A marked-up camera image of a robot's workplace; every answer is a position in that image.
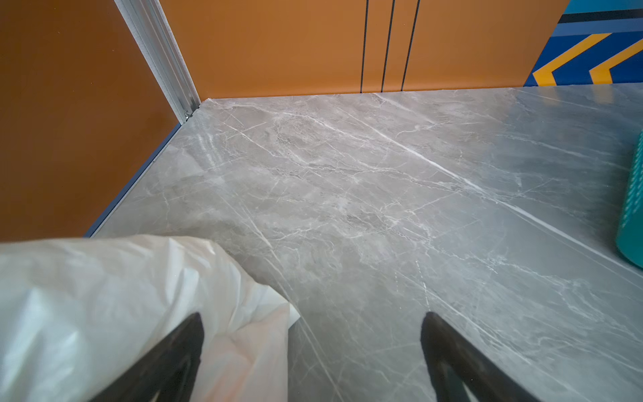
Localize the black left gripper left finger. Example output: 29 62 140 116
92 313 204 401

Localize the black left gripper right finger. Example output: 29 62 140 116
420 312 537 401

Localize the white plastic bag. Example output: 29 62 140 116
1 236 300 401

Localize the teal plastic basket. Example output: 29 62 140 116
616 133 643 268

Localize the aluminium corner post left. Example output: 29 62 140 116
115 0 201 124

